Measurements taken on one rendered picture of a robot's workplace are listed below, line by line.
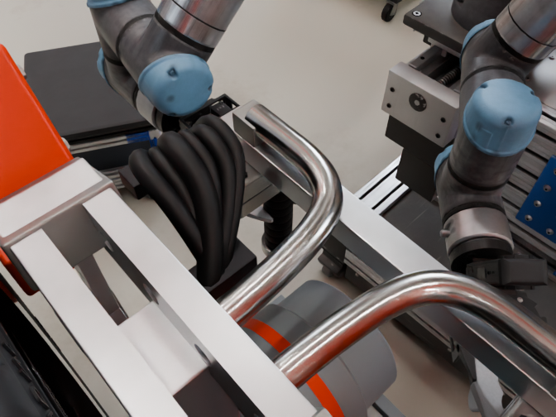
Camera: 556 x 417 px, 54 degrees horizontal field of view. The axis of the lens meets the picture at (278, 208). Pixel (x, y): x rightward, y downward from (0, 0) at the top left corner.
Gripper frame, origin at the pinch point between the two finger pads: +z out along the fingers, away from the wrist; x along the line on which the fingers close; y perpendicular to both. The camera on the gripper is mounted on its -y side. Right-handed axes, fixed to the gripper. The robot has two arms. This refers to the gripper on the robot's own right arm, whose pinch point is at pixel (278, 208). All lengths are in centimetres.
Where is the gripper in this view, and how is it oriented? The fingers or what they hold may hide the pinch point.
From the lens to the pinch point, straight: 65.3
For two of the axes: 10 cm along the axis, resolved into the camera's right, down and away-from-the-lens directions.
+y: 0.0, -6.0, -8.0
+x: 7.4, -5.3, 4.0
